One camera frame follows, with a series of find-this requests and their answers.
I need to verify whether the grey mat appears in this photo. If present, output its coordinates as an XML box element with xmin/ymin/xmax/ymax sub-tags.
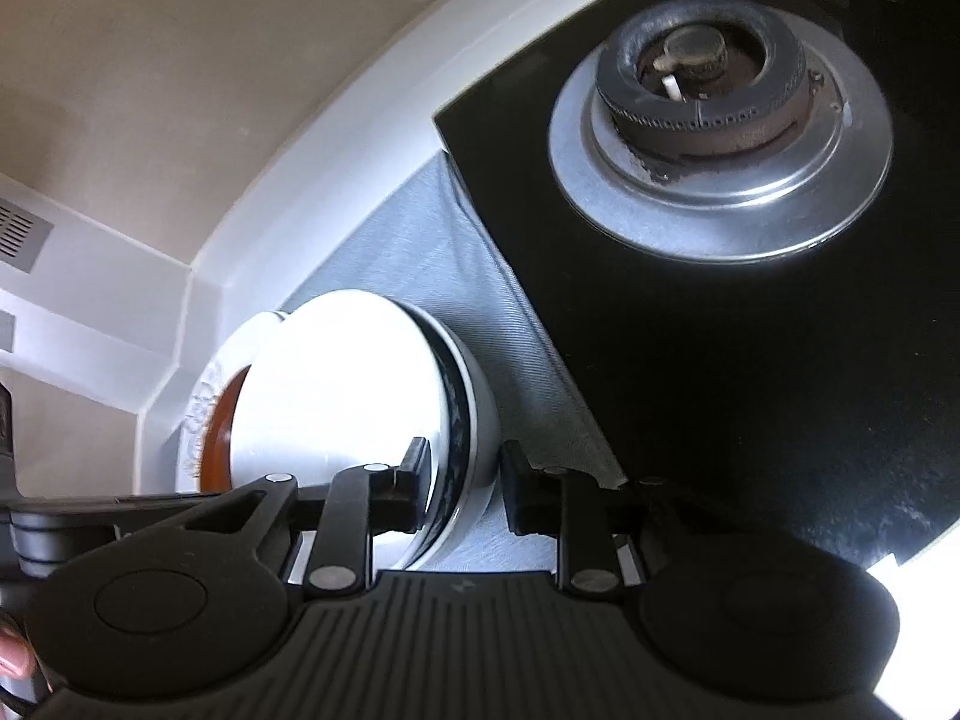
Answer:
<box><xmin>281</xmin><ymin>152</ymin><xmax>629</xmax><ymax>580</ymax></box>

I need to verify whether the white bowl with blue pattern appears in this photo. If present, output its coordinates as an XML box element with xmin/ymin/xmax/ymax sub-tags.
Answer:
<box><xmin>229</xmin><ymin>291</ymin><xmax>502</xmax><ymax>572</ymax></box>

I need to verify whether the brown round plate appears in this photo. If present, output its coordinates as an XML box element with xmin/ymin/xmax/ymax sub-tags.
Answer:
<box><xmin>196</xmin><ymin>364</ymin><xmax>257</xmax><ymax>494</ymax></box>

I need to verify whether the metal gas burner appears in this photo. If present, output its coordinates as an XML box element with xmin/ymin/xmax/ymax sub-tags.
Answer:
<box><xmin>547</xmin><ymin>0</ymin><xmax>896</xmax><ymax>265</ymax></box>

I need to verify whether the person's left hand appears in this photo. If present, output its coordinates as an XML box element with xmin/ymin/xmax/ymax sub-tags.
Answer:
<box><xmin>0</xmin><ymin>613</ymin><xmax>55</xmax><ymax>700</ymax></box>

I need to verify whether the narrow grey vent grille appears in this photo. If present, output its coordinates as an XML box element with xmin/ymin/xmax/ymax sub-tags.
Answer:
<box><xmin>0</xmin><ymin>199</ymin><xmax>55</xmax><ymax>271</ymax></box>

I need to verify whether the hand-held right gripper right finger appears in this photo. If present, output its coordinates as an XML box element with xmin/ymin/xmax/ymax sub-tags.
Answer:
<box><xmin>499</xmin><ymin>441</ymin><xmax>677</xmax><ymax>595</ymax></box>

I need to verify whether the black glass gas stove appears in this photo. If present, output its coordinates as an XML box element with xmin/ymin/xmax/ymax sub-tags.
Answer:
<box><xmin>433</xmin><ymin>0</ymin><xmax>960</xmax><ymax>572</ymax></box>

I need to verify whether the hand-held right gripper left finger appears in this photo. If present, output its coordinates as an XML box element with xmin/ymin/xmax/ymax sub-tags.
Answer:
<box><xmin>176</xmin><ymin>436</ymin><xmax>434</xmax><ymax>602</ymax></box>

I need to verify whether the square white floral plate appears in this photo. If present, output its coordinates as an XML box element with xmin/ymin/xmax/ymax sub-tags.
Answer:
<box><xmin>176</xmin><ymin>310</ymin><xmax>291</xmax><ymax>497</ymax></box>

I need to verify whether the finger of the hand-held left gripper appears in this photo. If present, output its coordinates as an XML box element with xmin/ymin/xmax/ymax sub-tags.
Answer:
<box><xmin>45</xmin><ymin>491</ymin><xmax>230</xmax><ymax>541</ymax></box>

